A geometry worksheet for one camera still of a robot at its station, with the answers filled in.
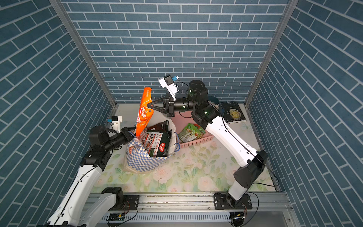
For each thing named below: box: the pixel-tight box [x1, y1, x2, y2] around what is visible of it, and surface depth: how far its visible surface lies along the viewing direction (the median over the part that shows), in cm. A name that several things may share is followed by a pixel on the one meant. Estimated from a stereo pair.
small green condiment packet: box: [177, 122, 207, 143], surface depth 101 cm
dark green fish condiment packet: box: [142, 129, 171, 158], surface depth 79 cm
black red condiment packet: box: [147, 119, 169, 131], surface depth 84 cm
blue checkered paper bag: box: [123, 111, 177, 174], surface depth 71 cm
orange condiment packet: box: [136, 87, 155, 137], surface depth 54 cm
